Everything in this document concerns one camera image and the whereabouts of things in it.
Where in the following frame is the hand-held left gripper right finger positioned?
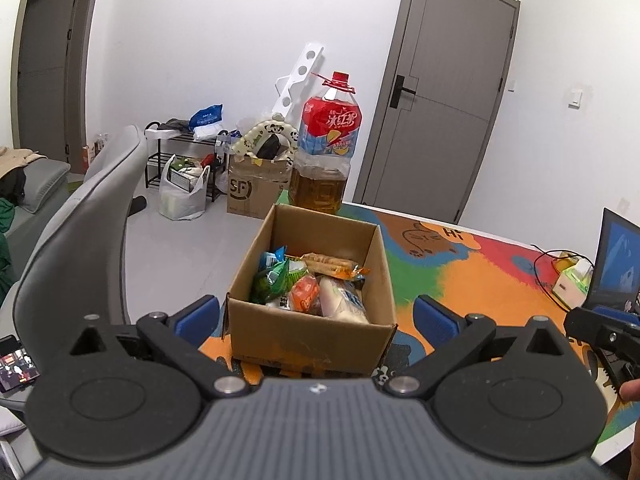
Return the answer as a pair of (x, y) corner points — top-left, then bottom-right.
(385, 296), (582, 401)

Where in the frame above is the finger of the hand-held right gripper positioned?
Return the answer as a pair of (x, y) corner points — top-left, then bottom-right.
(564, 306), (640, 388)

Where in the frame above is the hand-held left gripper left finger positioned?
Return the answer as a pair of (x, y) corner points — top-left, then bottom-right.
(67, 296), (251, 401)

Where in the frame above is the bright green snack packet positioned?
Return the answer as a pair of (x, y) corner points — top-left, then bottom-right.
(250, 257), (291, 306)

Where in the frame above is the blue snack packet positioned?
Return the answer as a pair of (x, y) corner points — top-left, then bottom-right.
(257, 245), (288, 271)

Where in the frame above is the long white snack packet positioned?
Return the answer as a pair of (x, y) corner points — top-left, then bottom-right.
(319, 276), (371, 324)

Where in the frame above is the small orange snack packet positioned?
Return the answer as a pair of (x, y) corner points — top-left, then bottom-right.
(290, 274), (321, 313)

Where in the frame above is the brown cardboard box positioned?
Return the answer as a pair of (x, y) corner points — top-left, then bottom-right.
(220, 203), (398, 377)

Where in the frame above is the orange striped snack packet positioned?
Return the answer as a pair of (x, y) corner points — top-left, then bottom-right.
(300, 252), (372, 281)

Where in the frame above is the colourful cartoon table mat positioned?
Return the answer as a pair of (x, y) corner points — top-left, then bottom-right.
(197, 202), (640, 456)

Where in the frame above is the green white tissue box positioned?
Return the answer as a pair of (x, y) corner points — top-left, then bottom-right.
(552, 256), (595, 306)

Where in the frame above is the black laptop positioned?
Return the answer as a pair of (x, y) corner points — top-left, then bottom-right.
(582, 207), (640, 316)

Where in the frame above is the small yellow box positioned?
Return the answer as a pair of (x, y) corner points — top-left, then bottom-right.
(552, 251), (581, 273)

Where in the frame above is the white plastic bag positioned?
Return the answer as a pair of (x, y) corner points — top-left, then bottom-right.
(158, 154), (211, 221)

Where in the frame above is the printed brown floor carton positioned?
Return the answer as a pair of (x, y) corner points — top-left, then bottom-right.
(226, 152), (293, 220)

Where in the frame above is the grey chair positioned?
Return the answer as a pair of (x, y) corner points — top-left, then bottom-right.
(0, 125), (149, 480)

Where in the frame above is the black shoe rack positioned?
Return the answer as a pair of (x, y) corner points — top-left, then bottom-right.
(145, 122), (231, 203)

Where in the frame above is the panda print plush pillow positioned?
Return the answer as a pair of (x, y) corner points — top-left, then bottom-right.
(234, 115), (301, 163)

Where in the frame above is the smartphone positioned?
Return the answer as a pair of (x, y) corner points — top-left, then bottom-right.
(0, 335), (43, 393)

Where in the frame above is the blue white bag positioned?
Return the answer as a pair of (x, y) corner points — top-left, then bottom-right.
(189, 104), (224, 141)

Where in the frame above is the grey sofa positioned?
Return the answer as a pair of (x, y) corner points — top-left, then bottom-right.
(0, 157), (72, 291)

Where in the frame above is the large red-capped oil bottle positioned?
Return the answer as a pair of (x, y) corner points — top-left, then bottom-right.
(289, 71), (362, 216)

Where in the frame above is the beige cloth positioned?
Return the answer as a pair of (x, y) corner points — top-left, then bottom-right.
(0, 146), (49, 177)

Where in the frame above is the dark grey door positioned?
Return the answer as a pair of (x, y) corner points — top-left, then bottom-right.
(10, 0), (106, 161)

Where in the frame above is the black cable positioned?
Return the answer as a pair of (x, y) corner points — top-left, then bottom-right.
(532, 245), (586, 311)

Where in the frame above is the black door handle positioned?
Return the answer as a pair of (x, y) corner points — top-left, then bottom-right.
(390, 75), (417, 109)

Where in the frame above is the white perforated bracket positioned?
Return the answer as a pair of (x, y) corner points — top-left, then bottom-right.
(271, 42), (326, 121)

